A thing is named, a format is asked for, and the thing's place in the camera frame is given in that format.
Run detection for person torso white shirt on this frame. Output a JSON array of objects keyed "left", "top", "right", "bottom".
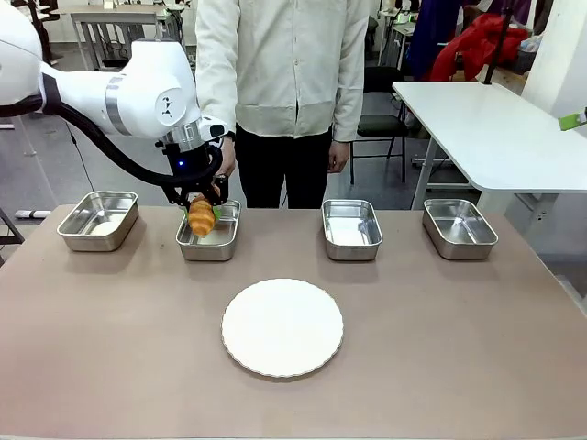
[{"left": 194, "top": 0, "right": 371, "bottom": 144}]

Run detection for black support strut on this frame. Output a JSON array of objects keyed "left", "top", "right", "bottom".
[{"left": 0, "top": 205, "right": 27, "bottom": 268}]

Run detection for black stand pole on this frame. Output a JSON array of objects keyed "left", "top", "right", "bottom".
[{"left": 34, "top": 8, "right": 55, "bottom": 65}]

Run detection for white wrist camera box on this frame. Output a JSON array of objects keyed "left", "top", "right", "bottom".
[{"left": 199, "top": 116, "right": 230, "bottom": 140}]

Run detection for large white table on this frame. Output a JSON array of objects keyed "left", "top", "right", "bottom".
[{"left": 392, "top": 81, "right": 587, "bottom": 212}]

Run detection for person left forearm white sleeve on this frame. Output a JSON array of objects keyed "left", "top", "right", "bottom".
[{"left": 332, "top": 68, "right": 368, "bottom": 143}]

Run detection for person right hand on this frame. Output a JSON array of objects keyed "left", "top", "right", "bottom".
[{"left": 215, "top": 137, "right": 238, "bottom": 180}]

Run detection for grey basket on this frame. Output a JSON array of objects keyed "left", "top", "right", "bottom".
[{"left": 516, "top": 35, "right": 542, "bottom": 77}]

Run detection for golden croissant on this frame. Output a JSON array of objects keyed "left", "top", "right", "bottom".
[{"left": 187, "top": 194, "right": 216, "bottom": 238}]

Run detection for black robot cable hose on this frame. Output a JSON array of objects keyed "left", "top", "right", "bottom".
[{"left": 0, "top": 93, "right": 226, "bottom": 189}]

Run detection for blue garment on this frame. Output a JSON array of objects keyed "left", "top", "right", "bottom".
[{"left": 405, "top": 0, "right": 464, "bottom": 82}]

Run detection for stainless steel rectangular container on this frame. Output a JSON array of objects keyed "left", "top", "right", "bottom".
[
  {"left": 321, "top": 198, "right": 384, "bottom": 262},
  {"left": 422, "top": 197, "right": 500, "bottom": 261},
  {"left": 175, "top": 197, "right": 242, "bottom": 262},
  {"left": 56, "top": 190, "right": 140, "bottom": 253}
]

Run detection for white scalloped plate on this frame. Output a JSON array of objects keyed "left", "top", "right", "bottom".
[{"left": 220, "top": 278, "right": 345, "bottom": 379}]

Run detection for red jacket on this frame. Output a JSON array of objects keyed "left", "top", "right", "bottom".
[{"left": 430, "top": 12, "right": 531, "bottom": 83}]

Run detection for black chair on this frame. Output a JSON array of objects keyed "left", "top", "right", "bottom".
[{"left": 350, "top": 66, "right": 412, "bottom": 185}]

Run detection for grey metal desk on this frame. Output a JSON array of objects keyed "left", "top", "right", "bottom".
[{"left": 59, "top": 4, "right": 196, "bottom": 72}]

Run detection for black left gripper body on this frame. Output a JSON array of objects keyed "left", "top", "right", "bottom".
[{"left": 160, "top": 139, "right": 217, "bottom": 187}]

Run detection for person black trousers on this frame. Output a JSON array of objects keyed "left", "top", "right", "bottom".
[{"left": 234, "top": 123, "right": 335, "bottom": 210}]

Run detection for person left hand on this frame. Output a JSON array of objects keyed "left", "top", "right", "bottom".
[{"left": 327, "top": 140, "right": 352, "bottom": 174}]

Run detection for black pole with clamp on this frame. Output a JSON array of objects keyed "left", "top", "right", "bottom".
[{"left": 483, "top": 0, "right": 514, "bottom": 86}]

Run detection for thin black hanging cable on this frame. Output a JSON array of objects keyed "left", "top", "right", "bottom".
[{"left": 65, "top": 121, "right": 96, "bottom": 193}]

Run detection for person right forearm white sleeve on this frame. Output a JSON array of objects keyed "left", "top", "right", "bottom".
[{"left": 195, "top": 68, "right": 238, "bottom": 138}]

